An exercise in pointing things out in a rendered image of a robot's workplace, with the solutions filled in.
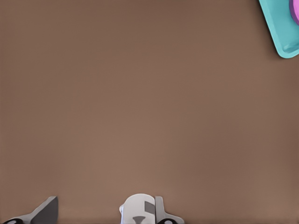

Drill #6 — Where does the white cup with grey print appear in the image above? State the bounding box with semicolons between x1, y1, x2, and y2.
119;193;157;224

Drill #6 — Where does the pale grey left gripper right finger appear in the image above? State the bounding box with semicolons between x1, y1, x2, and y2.
155;196;185;224

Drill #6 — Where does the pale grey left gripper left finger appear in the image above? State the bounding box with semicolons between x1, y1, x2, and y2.
0;196;59;224

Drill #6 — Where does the teal tray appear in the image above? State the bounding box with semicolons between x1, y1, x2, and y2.
258;0;299;59

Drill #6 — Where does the pink and purple plate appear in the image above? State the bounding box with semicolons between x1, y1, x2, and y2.
289;0;299;26

